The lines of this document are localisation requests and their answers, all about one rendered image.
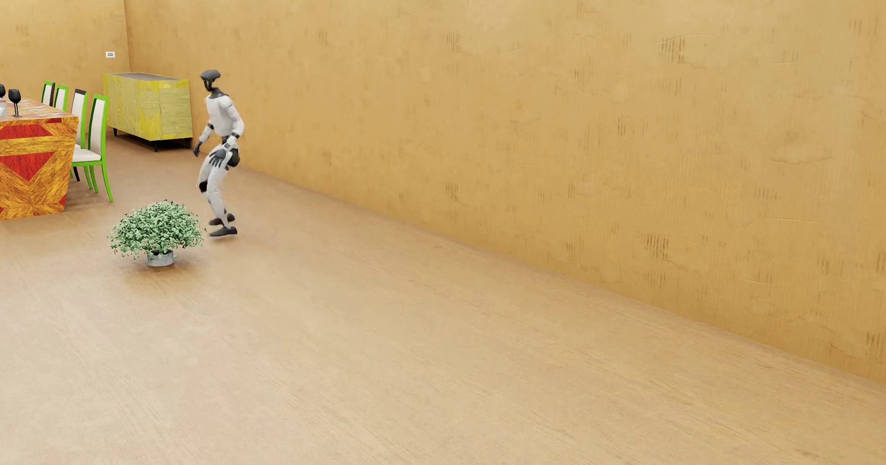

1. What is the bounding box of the green leafy bushy plant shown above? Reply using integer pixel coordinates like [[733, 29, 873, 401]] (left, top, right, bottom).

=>
[[108, 200, 206, 259]]

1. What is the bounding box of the robot left leg white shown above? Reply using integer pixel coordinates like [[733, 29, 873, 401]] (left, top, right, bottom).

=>
[[198, 145, 230, 229]]

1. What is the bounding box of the robot white torso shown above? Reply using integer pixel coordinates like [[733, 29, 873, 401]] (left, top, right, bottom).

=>
[[208, 90, 245, 149]]

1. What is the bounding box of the yellow green wooden sideboard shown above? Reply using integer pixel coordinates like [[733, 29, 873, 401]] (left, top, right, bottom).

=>
[[102, 72, 195, 152]]

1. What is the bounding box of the orange red patterned dining table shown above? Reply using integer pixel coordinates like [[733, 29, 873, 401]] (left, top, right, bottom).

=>
[[0, 99, 80, 221]]

